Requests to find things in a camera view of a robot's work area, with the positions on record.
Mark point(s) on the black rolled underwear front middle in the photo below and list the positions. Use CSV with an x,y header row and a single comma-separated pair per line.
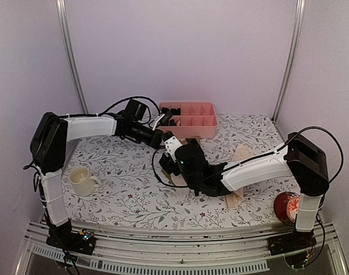
x,y
172,123

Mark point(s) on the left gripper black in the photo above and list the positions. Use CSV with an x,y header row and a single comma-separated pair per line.
x,y
157,138

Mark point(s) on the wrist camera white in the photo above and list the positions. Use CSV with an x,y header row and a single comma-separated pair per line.
x,y
171,143
162,120

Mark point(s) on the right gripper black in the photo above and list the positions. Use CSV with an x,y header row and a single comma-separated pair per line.
x,y
166,163

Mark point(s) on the peach underwear pile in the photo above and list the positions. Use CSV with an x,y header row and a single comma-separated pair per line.
x,y
233,200

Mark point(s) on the aluminium frame post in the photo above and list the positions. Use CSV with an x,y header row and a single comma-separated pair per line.
x,y
66,38
295,38

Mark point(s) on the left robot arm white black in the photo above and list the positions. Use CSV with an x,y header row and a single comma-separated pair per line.
x,y
48,149

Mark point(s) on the black rolled underwear back right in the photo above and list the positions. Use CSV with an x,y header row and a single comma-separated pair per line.
x,y
176,112

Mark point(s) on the floral patterned table mat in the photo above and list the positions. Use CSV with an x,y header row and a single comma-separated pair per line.
x,y
135,192

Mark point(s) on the right aluminium frame post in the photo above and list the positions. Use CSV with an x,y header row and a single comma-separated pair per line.
x,y
295,38

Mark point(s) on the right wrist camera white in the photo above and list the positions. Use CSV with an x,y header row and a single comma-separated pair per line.
x,y
171,143

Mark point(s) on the left aluminium frame post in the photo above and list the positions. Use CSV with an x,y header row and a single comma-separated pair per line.
x,y
66,38

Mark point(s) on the black rolled underwear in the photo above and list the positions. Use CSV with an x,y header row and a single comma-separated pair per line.
x,y
176,112
172,123

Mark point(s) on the pink compartment organizer box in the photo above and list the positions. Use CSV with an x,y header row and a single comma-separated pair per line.
x,y
198,119

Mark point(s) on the olive beige underwear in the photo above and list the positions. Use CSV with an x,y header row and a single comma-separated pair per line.
x,y
175,180

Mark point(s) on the cream ceramic mug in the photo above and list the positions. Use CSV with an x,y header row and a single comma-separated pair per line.
x,y
83,183

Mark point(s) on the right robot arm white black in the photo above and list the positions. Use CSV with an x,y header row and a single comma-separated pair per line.
x,y
297,157

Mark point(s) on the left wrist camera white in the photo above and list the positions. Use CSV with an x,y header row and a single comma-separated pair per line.
x,y
162,120

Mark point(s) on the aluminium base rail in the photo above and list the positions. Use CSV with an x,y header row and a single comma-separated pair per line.
x,y
125,250

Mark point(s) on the red floral round tin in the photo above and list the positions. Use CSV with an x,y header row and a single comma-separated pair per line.
x,y
286,206

